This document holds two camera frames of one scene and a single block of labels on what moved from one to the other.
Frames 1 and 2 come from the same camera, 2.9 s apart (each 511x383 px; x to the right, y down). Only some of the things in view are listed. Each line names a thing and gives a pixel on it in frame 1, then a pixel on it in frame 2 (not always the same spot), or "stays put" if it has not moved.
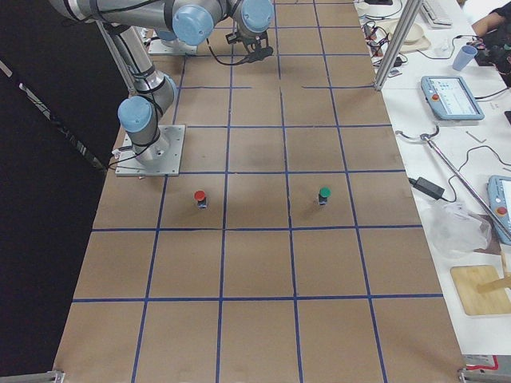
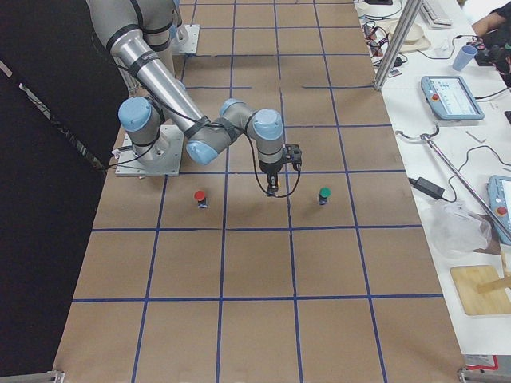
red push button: x=201 y=199 stays put
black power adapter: x=428 y=187 stays put
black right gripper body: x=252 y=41 → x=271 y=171
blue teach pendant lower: x=499 y=203 stays put
